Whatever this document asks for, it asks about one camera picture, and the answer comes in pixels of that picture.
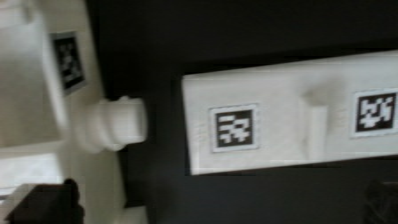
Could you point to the white cabinet door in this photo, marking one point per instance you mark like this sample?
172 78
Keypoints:
293 114

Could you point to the white cabinet body box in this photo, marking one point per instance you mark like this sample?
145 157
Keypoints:
65 127

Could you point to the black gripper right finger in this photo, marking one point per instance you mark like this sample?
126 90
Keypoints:
381 204

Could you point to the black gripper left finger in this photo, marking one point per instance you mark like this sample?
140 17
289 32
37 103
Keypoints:
44 204

